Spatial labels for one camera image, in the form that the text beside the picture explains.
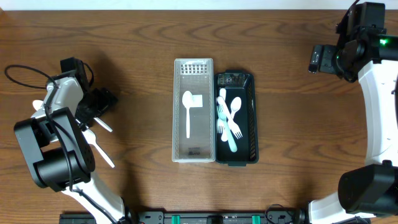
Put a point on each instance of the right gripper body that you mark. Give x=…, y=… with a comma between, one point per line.
x=326, y=54

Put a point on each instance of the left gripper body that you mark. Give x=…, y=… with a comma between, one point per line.
x=96, y=104

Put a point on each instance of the white spoon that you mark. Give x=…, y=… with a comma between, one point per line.
x=187, y=100
x=235, y=106
x=90, y=137
x=37, y=104
x=103, y=124

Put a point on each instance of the white fork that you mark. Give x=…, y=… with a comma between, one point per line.
x=225, y=129
x=231, y=124
x=220, y=125

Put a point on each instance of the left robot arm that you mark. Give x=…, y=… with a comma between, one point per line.
x=58, y=155

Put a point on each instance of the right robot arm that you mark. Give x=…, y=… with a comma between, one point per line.
x=367, y=56

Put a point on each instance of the clear plastic basket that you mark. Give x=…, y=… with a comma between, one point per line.
x=194, y=75

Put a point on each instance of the dark green plastic basket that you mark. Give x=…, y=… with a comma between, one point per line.
x=238, y=83

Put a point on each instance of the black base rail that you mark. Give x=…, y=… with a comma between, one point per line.
x=276, y=215

